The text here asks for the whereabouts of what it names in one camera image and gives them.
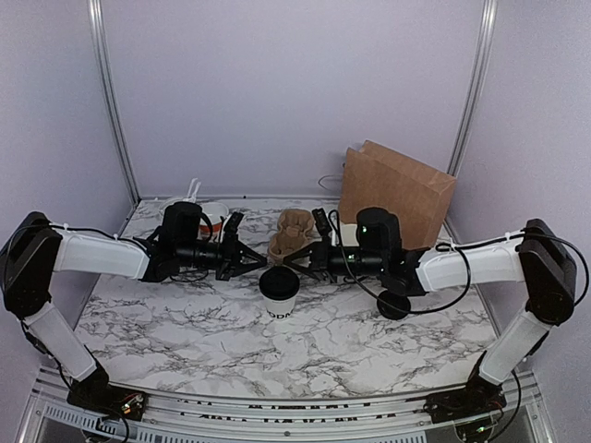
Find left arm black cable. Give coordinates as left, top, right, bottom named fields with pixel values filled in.
left=0, top=221, right=213, bottom=305

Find right aluminium corner post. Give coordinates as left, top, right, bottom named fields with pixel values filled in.
left=447, top=0, right=498, bottom=178

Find aluminium corner post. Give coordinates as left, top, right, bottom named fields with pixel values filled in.
left=87, top=0, right=140, bottom=206
left=447, top=0, right=498, bottom=178

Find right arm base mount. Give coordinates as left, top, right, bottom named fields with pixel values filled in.
left=423, top=353, right=507, bottom=424

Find cardboard cup carrier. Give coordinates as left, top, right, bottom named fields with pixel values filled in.
left=268, top=209, right=315, bottom=265

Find white plastic utensils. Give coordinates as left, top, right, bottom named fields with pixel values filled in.
left=184, top=177, right=201, bottom=202

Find orange white bowl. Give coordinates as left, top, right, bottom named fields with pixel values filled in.
left=199, top=201, right=229, bottom=240

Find aluminium front rail frame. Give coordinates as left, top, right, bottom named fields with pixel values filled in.
left=17, top=369, right=556, bottom=442

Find brown paper bag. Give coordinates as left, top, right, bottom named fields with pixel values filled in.
left=338, top=140, right=456, bottom=249

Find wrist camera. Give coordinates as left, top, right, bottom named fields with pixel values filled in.
left=222, top=211, right=244, bottom=242
left=311, top=208, right=337, bottom=246

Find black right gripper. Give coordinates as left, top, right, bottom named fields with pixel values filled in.
left=283, top=236, right=385, bottom=283

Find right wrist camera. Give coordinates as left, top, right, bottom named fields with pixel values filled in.
left=311, top=208, right=337, bottom=246

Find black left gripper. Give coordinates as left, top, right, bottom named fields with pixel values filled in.
left=176, top=233, right=268, bottom=281

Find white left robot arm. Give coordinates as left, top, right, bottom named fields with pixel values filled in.
left=1, top=202, right=267, bottom=411

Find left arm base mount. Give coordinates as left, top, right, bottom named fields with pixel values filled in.
left=66, top=361, right=147, bottom=421

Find left aluminium corner post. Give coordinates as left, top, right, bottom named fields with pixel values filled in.
left=87, top=0, right=140, bottom=206

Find white utensil holder cup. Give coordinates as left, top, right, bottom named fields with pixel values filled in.
left=158, top=197, right=195, bottom=222

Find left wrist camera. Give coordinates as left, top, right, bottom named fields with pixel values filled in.
left=222, top=211, right=244, bottom=242

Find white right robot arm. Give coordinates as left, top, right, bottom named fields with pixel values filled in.
left=283, top=207, right=579, bottom=413

